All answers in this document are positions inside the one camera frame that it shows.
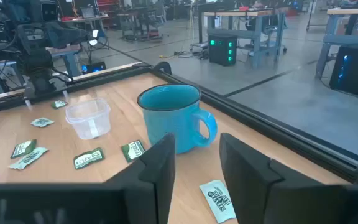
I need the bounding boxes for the dark far workbench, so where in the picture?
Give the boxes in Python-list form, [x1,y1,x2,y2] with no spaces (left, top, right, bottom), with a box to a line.
[116,0,167,43]

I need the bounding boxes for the floor cable tangle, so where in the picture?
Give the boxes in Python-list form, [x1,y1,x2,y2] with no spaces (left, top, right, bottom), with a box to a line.
[158,40,211,60]

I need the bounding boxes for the black box blue lights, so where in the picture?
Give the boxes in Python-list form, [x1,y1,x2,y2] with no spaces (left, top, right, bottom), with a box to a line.
[80,60,108,75]

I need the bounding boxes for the computer tower blue light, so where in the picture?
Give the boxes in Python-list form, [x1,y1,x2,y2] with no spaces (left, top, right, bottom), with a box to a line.
[328,45,358,101]

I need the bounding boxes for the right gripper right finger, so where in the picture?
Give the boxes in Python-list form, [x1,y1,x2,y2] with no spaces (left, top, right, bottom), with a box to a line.
[219,133,323,224]

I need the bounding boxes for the clear plastic container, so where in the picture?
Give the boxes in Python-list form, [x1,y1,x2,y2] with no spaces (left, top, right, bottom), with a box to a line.
[65,98,112,141]

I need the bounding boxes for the teal blue ceramic mug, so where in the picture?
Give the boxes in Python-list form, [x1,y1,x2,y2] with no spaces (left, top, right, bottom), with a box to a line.
[137,83,219,156]

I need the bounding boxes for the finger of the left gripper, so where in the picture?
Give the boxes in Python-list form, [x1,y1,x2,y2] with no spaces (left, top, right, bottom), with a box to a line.
[45,21,91,49]

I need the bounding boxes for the computer tower green lights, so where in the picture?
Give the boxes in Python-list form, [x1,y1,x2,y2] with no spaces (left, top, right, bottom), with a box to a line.
[208,34,238,67]

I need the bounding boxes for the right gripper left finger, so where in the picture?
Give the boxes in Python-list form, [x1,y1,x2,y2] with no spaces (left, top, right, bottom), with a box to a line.
[106,133,177,224]

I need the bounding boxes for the dark green Truvia packet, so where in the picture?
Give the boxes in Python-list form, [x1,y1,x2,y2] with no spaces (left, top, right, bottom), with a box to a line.
[73,147,106,170]
[121,139,146,164]
[51,99,69,110]
[10,139,38,160]

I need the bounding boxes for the far desk with laptop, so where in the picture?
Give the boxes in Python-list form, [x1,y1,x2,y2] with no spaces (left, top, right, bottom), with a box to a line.
[61,6,111,32]

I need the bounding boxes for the pale green Stevia packet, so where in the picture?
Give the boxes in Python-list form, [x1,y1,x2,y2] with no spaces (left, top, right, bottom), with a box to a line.
[199,179,237,224]
[30,117,55,128]
[8,146,49,170]

